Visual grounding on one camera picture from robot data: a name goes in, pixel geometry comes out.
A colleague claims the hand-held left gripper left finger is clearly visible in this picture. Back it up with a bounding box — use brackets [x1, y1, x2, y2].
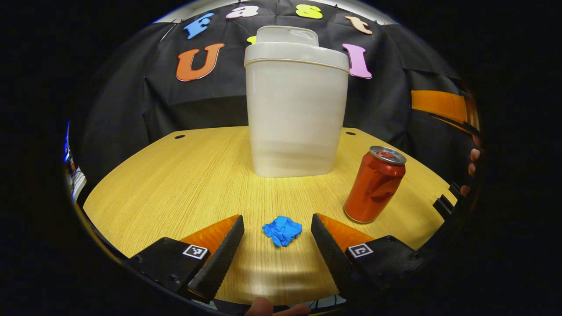
[127, 214, 245, 302]

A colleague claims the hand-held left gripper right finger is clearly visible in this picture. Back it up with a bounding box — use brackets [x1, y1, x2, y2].
[310, 213, 425, 303]

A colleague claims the blue paper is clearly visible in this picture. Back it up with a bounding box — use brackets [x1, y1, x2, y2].
[262, 215, 303, 248]

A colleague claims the red pop can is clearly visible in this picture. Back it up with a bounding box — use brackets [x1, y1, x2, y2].
[344, 145, 407, 224]

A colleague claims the white desktop garbage bin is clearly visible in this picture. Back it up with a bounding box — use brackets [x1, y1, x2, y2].
[244, 25, 350, 178]

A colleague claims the black backdrop cloth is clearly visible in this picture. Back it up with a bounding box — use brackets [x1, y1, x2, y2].
[70, 0, 481, 207]

